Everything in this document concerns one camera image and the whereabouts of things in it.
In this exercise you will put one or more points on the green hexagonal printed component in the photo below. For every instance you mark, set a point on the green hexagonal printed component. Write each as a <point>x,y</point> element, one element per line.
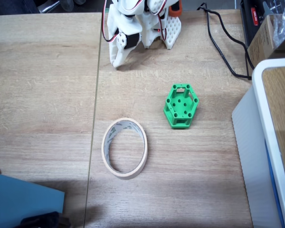
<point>167,110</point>

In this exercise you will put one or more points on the orange table clamp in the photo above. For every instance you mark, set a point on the orange table clamp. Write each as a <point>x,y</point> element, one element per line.
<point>175,9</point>

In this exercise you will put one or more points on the chrome chair leg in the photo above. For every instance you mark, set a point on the chrome chair leg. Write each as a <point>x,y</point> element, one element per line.
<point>48,7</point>

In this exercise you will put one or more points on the person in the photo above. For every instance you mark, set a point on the person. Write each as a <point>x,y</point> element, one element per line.
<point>12,6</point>

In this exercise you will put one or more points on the black power supply box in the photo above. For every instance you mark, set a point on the black power supply box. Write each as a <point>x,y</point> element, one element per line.
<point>248,21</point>

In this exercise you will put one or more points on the beige masking tape roll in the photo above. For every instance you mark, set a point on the beige masking tape roll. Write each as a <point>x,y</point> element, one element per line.
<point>123,176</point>

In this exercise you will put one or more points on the brown cardboard box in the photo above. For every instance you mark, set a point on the brown cardboard box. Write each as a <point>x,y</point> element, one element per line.
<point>260,45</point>

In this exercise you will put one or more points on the clear plastic bag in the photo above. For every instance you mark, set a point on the clear plastic bag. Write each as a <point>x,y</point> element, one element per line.
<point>281,26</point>

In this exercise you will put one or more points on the blue sheet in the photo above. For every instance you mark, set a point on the blue sheet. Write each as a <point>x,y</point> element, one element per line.
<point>19,199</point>

